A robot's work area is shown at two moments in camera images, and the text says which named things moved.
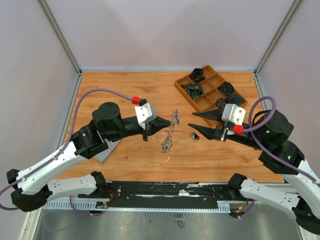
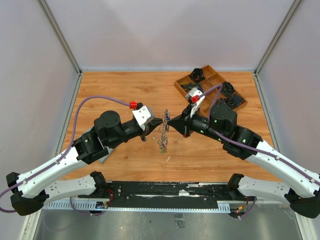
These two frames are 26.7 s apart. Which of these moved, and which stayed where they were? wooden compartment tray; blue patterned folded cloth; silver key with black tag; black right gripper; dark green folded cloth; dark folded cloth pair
Moved: black right gripper; silver key with black tag
Stayed: wooden compartment tray; dark green folded cloth; dark folded cloth pair; blue patterned folded cloth
